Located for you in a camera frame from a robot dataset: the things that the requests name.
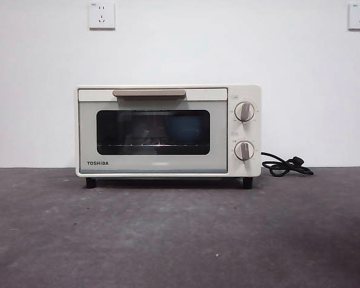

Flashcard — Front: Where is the blue ribbed bowl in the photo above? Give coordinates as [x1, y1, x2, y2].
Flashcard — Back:
[164, 115, 203, 145]

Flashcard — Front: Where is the glass oven door beige handle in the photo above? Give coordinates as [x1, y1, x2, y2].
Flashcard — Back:
[77, 87, 229, 175]

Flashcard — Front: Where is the beige round oven knob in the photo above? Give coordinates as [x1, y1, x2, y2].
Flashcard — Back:
[234, 101, 256, 122]
[234, 140, 255, 161]

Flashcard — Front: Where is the cream toaster oven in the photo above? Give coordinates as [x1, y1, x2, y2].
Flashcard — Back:
[75, 84, 262, 190]

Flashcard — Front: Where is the black oven power cable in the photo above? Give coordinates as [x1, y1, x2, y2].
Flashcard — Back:
[260, 151, 315, 177]

